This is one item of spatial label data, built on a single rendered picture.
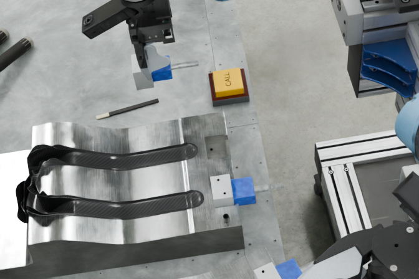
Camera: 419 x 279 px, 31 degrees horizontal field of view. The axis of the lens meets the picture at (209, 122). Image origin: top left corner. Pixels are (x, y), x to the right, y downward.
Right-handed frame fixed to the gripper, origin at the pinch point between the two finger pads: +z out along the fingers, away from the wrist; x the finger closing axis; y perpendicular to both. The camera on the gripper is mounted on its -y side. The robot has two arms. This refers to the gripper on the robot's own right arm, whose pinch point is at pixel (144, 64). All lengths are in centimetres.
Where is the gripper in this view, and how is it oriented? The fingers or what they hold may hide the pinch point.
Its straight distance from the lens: 151.2
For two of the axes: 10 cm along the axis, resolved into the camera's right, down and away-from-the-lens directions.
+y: 9.9, -1.5, -0.1
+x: -1.1, -7.9, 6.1
